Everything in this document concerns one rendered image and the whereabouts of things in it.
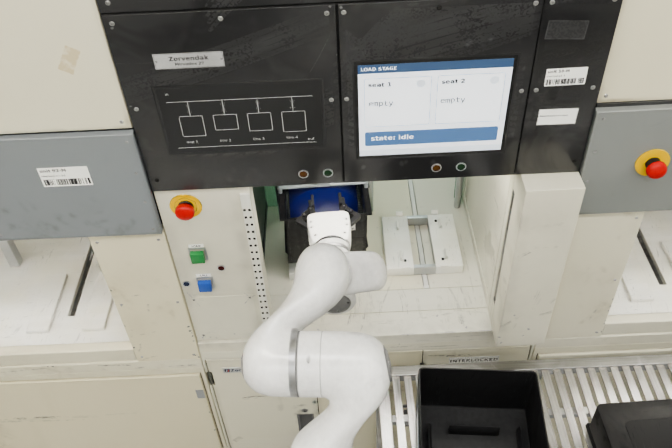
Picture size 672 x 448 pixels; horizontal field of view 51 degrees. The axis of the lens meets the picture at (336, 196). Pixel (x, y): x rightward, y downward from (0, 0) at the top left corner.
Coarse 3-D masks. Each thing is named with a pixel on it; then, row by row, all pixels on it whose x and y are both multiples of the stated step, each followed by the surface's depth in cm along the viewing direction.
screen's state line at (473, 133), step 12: (372, 132) 136; (384, 132) 136; (396, 132) 136; (408, 132) 136; (420, 132) 136; (432, 132) 136; (444, 132) 136; (456, 132) 136; (468, 132) 136; (480, 132) 137; (492, 132) 137; (372, 144) 138; (384, 144) 138; (396, 144) 138
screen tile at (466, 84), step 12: (504, 72) 127; (444, 84) 129; (456, 84) 129; (468, 84) 129; (480, 84) 129; (492, 96) 131; (444, 108) 132; (456, 108) 133; (468, 108) 133; (480, 108) 133; (492, 108) 133; (444, 120) 134; (456, 120) 134; (468, 120) 134; (480, 120) 135; (492, 120) 135
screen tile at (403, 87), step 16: (368, 80) 128; (384, 80) 128; (400, 80) 128; (368, 96) 130; (384, 96) 130; (400, 96) 130; (416, 96) 130; (368, 112) 133; (384, 112) 133; (400, 112) 133; (416, 112) 133
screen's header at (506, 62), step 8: (384, 64) 126; (392, 64) 126; (400, 64) 126; (408, 64) 126; (416, 64) 126; (424, 64) 126; (432, 64) 126; (440, 64) 126; (448, 64) 126; (456, 64) 126; (464, 64) 126; (472, 64) 126; (480, 64) 126; (488, 64) 126; (496, 64) 126; (504, 64) 126; (512, 64) 126; (360, 72) 127; (368, 72) 127; (376, 72) 127; (384, 72) 127
